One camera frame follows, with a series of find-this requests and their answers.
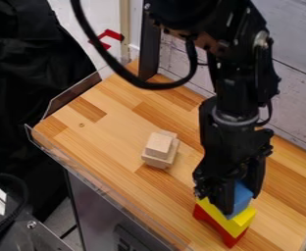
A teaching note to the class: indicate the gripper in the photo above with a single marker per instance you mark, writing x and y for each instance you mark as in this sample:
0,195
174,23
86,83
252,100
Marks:
230,147

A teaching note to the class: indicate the blue block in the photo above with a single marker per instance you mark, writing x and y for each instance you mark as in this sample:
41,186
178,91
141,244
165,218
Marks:
243,197

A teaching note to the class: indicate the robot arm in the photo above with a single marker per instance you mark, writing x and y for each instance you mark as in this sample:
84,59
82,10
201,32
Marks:
243,65

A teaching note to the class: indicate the yellow block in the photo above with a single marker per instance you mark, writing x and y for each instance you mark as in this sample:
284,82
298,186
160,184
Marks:
236,222

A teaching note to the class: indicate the red block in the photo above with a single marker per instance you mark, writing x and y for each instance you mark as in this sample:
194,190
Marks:
224,236

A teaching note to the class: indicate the flat wooden block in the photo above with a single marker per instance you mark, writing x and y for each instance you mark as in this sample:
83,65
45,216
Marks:
171,158

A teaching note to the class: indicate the small wooden cube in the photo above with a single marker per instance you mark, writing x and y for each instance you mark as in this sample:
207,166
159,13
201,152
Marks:
158,145

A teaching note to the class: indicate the red clamp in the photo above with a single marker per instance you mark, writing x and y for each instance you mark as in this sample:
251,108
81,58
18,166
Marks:
110,35

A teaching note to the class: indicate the black fabric cover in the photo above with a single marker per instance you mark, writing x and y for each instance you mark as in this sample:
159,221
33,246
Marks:
24,81

